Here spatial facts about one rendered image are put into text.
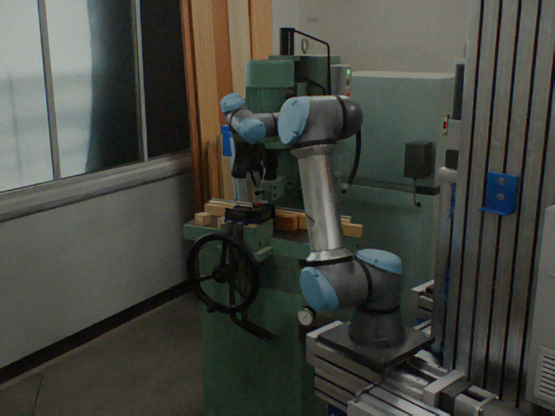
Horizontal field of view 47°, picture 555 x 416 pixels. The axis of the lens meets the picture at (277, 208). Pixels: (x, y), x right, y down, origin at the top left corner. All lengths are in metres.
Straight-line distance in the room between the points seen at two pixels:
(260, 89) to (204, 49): 1.57
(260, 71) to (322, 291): 0.98
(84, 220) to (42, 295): 0.42
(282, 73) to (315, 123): 0.72
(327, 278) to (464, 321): 0.39
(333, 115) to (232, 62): 2.48
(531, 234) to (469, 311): 0.27
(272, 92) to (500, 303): 1.09
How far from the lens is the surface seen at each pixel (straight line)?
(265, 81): 2.26
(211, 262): 2.43
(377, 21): 4.67
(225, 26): 4.04
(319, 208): 1.57
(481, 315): 1.70
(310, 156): 1.58
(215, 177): 3.74
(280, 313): 2.34
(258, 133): 1.94
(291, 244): 2.23
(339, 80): 2.52
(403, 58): 4.59
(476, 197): 1.62
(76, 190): 3.36
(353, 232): 2.29
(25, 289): 3.28
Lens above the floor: 1.58
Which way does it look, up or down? 15 degrees down
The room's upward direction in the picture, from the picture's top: straight up
